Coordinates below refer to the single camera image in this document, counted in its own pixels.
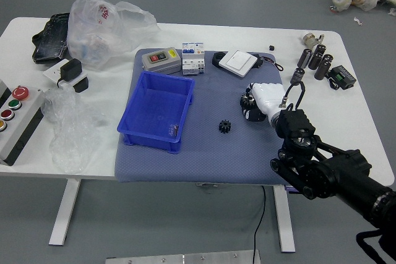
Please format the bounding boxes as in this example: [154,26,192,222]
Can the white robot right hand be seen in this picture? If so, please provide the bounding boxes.
[239,82,288,122]

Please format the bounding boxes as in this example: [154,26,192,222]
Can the big black gear nut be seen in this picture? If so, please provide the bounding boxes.
[240,92,255,109]

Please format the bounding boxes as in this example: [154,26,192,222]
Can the clear plastic bag red print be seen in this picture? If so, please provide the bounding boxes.
[67,0,159,72]

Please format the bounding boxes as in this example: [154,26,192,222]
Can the small black gear nut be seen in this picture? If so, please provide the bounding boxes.
[218,119,234,135]

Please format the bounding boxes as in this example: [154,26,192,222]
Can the blue plastic box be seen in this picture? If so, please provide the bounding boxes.
[116,70,196,155]

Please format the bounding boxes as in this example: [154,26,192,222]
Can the grey control box coloured buttons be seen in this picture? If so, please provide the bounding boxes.
[0,79,46,166]

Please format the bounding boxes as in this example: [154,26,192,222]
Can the metal connector fitting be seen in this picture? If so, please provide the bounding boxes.
[302,32,325,49]

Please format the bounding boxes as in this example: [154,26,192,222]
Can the black module with green display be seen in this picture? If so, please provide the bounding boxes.
[327,65,357,92]

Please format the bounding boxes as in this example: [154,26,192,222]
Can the blue-grey fabric mat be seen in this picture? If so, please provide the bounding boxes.
[114,48,295,185]

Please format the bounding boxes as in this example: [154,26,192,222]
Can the white circuit breaker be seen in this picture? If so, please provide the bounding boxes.
[181,42,207,77]

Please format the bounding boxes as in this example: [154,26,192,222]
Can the white table leg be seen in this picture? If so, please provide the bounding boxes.
[272,184,296,253]
[48,179,82,246]

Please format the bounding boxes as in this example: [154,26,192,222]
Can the grey metal plate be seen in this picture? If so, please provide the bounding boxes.
[105,249,261,264]

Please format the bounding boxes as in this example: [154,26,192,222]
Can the white socket block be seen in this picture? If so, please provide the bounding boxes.
[43,57,90,93]

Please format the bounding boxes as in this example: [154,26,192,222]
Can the black power adapter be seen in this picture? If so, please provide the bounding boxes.
[56,58,83,89]

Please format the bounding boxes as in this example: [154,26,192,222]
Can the crumpled clear plastic wrap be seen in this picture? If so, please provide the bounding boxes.
[41,87,103,175]

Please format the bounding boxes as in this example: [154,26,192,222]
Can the black pouch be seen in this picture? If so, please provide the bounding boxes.
[31,12,71,65]

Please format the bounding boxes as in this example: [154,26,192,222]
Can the black small part with wires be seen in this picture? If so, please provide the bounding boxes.
[254,54,284,72]

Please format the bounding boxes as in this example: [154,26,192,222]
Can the white wall switch plate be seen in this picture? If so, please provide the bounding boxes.
[218,49,259,79]

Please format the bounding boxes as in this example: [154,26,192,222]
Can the black round ring part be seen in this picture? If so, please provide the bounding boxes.
[212,51,230,67]

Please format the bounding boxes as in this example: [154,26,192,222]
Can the grey push button switch box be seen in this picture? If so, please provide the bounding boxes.
[141,47,182,75]

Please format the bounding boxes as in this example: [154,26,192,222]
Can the black floor cable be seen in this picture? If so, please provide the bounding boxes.
[253,184,267,264]

